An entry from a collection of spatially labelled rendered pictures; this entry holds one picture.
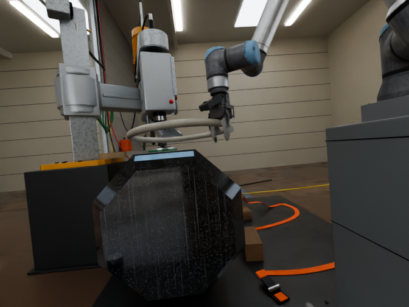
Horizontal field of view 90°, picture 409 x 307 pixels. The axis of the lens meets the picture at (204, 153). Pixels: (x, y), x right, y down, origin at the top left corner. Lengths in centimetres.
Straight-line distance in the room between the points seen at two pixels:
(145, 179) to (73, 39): 148
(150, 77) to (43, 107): 640
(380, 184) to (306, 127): 657
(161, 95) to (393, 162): 132
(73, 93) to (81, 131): 30
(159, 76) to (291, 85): 613
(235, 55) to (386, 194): 70
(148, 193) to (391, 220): 93
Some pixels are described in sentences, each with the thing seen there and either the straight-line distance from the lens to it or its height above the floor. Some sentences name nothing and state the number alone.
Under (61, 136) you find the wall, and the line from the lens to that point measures 748.
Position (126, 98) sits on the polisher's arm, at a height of 133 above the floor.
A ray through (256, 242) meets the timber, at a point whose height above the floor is 14.
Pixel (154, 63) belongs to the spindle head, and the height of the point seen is 144.
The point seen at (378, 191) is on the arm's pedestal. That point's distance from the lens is 91.
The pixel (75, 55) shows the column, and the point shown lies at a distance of 215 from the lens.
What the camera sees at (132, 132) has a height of 89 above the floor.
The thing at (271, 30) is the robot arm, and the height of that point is 127.
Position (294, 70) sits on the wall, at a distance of 760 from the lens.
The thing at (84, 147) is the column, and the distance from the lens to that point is 198.
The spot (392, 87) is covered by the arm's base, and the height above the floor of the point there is 96.
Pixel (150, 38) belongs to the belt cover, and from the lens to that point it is 170.
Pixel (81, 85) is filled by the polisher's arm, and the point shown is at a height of 138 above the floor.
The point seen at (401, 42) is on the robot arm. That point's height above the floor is 108.
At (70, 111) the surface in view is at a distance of 198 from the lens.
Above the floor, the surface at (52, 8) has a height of 194.
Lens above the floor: 81
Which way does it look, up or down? 2 degrees down
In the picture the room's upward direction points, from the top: 5 degrees counter-clockwise
